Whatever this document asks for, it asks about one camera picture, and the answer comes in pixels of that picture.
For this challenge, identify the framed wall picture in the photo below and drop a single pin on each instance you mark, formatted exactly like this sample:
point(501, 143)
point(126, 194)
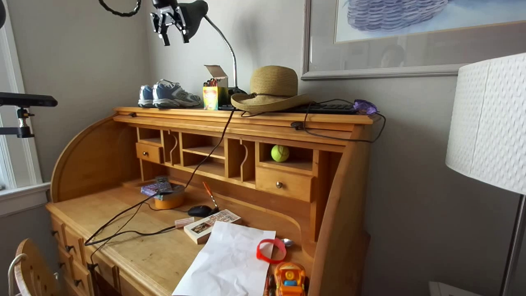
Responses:
point(384, 55)

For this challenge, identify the white paper sheet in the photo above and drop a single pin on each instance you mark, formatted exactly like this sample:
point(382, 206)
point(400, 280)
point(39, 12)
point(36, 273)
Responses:
point(231, 264)

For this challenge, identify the white window frame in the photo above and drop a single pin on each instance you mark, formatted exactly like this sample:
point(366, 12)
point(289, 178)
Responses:
point(22, 194)

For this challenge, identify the wooden chair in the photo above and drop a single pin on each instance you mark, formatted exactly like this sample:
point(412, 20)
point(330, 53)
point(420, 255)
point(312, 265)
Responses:
point(39, 268)

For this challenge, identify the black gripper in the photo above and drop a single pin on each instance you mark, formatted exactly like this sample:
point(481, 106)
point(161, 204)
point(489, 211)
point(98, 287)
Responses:
point(167, 10)

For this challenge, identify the black camera stand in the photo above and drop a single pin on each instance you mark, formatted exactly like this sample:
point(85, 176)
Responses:
point(27, 99)

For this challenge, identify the white paperback book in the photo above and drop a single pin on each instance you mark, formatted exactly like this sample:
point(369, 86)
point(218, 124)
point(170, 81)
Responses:
point(208, 226)

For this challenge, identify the yellow-green tennis ball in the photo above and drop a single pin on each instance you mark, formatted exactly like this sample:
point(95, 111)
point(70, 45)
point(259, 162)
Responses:
point(280, 153)

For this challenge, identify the purple computer mouse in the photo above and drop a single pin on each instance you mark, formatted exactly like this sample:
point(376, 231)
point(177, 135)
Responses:
point(366, 107)

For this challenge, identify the black computer mouse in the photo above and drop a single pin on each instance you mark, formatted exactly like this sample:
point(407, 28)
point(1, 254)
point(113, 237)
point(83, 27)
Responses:
point(202, 211)

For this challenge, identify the small wooden desk drawer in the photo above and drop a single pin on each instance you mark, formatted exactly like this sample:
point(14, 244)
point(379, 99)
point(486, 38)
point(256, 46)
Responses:
point(285, 183)
point(149, 152)

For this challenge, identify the black keyboard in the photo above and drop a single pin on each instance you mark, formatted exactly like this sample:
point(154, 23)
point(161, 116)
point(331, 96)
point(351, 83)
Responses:
point(330, 107)

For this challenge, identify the black gooseneck desk lamp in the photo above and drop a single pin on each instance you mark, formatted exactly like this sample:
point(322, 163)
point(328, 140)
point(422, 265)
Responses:
point(198, 17)

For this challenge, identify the woven straw hat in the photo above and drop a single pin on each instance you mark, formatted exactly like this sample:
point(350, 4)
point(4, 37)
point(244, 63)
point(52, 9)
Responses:
point(274, 83)

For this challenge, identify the orange toy car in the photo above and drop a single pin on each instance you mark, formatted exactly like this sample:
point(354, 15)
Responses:
point(290, 280)

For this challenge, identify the green yellow crayon box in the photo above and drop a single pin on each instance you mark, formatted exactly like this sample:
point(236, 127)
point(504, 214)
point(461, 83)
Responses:
point(215, 99)

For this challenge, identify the red plastic wristband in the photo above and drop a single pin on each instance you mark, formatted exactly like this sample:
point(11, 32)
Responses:
point(262, 254)

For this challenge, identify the blue white sneaker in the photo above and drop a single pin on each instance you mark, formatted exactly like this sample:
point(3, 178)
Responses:
point(175, 94)
point(146, 96)

